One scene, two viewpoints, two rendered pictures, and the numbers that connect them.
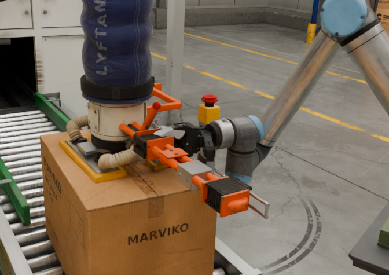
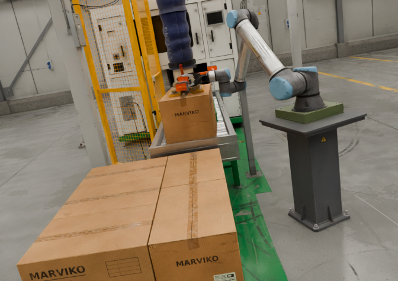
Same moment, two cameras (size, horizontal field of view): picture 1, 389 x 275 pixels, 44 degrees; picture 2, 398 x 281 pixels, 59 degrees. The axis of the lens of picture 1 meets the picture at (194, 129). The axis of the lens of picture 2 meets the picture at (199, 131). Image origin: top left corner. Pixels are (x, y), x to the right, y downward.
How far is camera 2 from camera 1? 1.79 m
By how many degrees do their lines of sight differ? 33
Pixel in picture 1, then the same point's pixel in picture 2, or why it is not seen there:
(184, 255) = (199, 123)
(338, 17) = (229, 21)
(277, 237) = not seen: hidden behind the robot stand
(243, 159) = (222, 86)
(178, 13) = (295, 39)
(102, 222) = (163, 106)
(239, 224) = not seen: hidden behind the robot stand
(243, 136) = (219, 76)
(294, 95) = (241, 57)
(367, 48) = (239, 31)
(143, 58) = (185, 51)
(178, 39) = (297, 55)
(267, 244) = not seen: hidden behind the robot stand
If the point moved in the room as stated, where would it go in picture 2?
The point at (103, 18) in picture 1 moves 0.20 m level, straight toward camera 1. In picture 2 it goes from (168, 39) to (157, 41)
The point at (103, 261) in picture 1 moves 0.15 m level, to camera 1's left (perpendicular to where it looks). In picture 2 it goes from (167, 122) to (152, 122)
